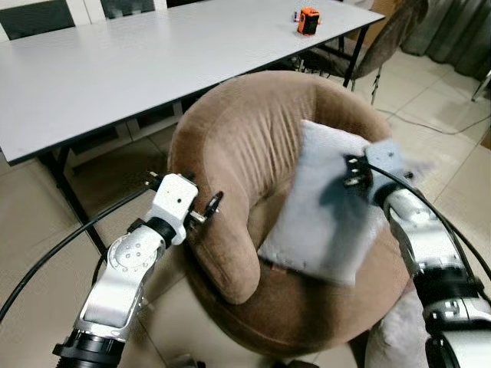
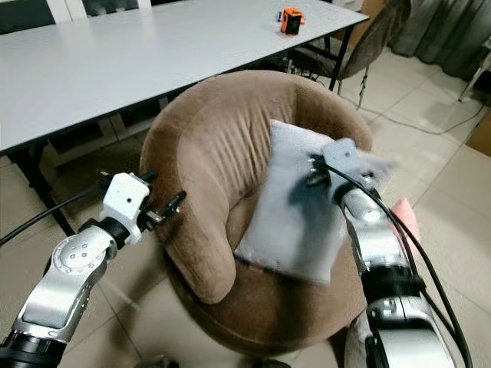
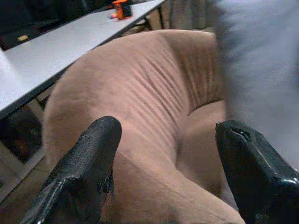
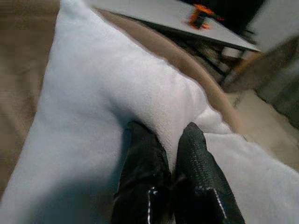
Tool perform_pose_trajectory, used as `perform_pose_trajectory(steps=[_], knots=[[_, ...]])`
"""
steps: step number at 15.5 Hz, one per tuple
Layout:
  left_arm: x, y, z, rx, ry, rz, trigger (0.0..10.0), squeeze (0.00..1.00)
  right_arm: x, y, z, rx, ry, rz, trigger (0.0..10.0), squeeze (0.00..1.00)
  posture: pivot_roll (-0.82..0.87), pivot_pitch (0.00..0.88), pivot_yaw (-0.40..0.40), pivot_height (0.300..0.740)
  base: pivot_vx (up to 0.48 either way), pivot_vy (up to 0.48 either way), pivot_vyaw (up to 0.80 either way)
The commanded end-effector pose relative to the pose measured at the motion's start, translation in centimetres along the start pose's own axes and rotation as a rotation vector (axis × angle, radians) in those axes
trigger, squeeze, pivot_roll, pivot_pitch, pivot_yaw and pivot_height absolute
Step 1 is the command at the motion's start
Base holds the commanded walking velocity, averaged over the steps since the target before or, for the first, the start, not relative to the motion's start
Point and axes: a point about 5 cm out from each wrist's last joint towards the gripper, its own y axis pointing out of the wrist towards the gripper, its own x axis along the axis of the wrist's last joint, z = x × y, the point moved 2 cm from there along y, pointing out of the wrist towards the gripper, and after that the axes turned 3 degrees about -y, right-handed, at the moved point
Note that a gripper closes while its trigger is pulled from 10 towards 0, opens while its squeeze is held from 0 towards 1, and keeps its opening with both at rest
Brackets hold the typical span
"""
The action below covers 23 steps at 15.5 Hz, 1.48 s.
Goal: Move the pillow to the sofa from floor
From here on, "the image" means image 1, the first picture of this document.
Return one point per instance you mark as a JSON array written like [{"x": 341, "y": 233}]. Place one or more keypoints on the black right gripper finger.
[{"x": 337, "y": 205}]

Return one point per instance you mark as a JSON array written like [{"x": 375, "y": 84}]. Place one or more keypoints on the grey fabric pillow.
[
  {"x": 307, "y": 230},
  {"x": 395, "y": 333}
]

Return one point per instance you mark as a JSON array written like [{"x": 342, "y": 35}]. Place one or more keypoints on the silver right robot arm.
[{"x": 430, "y": 238}]

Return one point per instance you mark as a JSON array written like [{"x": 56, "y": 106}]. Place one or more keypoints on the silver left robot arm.
[{"x": 123, "y": 268}]

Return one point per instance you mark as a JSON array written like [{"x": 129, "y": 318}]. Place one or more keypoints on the brown velvet armchair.
[{"x": 230, "y": 146}]

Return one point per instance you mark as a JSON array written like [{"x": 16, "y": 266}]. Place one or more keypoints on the grey table with black legs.
[{"x": 153, "y": 61}]

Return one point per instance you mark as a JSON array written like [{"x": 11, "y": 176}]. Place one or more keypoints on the dark fabric chair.
[{"x": 391, "y": 38}]

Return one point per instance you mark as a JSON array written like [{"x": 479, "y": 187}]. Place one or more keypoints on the white metal chair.
[{"x": 483, "y": 83}]

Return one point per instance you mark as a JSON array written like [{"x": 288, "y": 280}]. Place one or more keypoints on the small orange black device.
[{"x": 308, "y": 21}]

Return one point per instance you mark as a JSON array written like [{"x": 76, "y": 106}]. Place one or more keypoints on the grey green curtain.
[{"x": 453, "y": 31}]

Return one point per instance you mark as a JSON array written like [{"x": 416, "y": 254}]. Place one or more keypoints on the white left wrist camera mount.
[{"x": 175, "y": 201}]

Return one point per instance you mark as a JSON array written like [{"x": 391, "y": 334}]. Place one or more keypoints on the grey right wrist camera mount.
[{"x": 386, "y": 161}]

